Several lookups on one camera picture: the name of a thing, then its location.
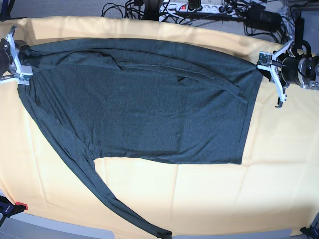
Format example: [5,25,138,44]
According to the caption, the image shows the red and black clamp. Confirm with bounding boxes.
[0,196,28,218]

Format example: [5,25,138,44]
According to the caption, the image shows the white power strip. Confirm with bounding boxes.
[160,1,247,17]

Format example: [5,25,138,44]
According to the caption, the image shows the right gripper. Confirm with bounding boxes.
[0,25,33,85]

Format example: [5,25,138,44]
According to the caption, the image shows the dark green long-sleeve shirt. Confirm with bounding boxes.
[18,38,262,239]

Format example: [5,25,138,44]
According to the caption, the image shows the black upright post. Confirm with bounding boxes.
[294,13,305,49]

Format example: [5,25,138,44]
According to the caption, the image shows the tangled black cables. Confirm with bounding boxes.
[243,4,294,47]

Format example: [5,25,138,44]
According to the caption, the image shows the yellow table cloth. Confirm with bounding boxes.
[0,16,319,239]

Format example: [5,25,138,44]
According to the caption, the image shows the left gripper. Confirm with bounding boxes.
[256,40,312,108]

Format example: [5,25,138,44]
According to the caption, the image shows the black power adapter box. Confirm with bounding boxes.
[246,8,282,32]

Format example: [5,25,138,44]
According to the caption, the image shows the black clamp right corner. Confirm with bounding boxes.
[300,226,319,239]

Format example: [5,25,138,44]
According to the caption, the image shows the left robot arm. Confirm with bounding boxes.
[256,40,319,108]

